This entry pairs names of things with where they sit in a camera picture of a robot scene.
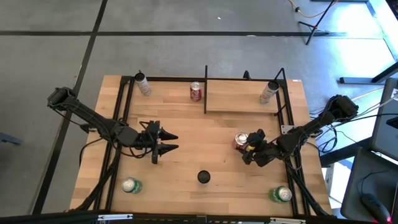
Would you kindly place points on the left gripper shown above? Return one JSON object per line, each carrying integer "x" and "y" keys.
{"x": 149, "y": 140}

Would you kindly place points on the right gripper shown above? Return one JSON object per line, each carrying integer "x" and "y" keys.
{"x": 264, "y": 154}

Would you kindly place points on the red Coca-Cola can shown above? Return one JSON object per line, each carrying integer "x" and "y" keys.
{"x": 241, "y": 139}
{"x": 196, "y": 92}

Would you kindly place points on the Celsius Peach Vibe can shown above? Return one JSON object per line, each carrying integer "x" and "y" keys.
{"x": 268, "y": 93}

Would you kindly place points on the green Sprite can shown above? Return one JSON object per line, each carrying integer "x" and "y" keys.
{"x": 280, "y": 194}
{"x": 130, "y": 185}

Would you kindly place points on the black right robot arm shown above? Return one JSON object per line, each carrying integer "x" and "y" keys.
{"x": 311, "y": 126}

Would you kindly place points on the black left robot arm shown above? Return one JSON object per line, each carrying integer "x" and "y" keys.
{"x": 93, "y": 119}

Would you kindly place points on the silver metal plate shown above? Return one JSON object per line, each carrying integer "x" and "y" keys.
{"x": 287, "y": 129}

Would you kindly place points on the black desk leg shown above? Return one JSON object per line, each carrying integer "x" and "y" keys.
{"x": 357, "y": 80}

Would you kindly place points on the black tripod stand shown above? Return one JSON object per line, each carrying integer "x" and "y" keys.
{"x": 315, "y": 28}

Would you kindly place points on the black computer mouse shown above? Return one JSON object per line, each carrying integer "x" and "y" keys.
{"x": 374, "y": 207}

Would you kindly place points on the wooden shelf with black frame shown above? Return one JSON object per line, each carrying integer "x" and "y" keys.
{"x": 239, "y": 99}

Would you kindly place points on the black metal table frame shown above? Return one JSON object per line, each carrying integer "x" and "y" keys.
{"x": 168, "y": 78}

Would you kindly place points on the silver metal bracket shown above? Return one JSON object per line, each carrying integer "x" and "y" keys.
{"x": 287, "y": 220}
{"x": 115, "y": 216}

